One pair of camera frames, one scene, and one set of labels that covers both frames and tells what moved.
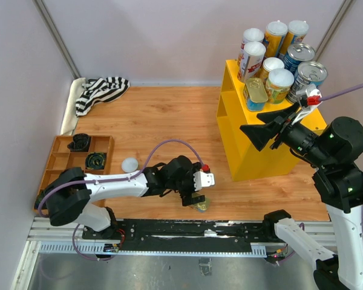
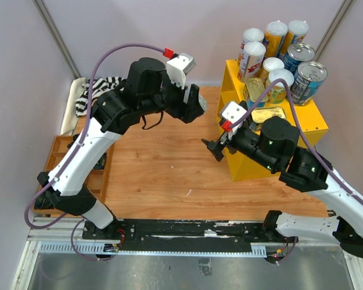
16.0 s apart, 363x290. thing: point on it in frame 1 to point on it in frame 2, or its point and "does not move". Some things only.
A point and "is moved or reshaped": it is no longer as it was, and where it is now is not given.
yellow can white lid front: x=278 y=83 does not move
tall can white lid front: x=251 y=60 does not move
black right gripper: x=259 y=133 to x=216 y=147
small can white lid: x=269 y=64 does not move
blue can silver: x=296 y=53 does not move
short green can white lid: x=129 y=164 to x=203 y=102
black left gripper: x=186 y=196 to x=187 y=109
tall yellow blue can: x=297 y=31 does not move
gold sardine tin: x=202 y=206 is moved or reshaped
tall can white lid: x=274 y=35 does not move
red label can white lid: x=250 y=35 does not move
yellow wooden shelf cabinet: x=247 y=160 does not move
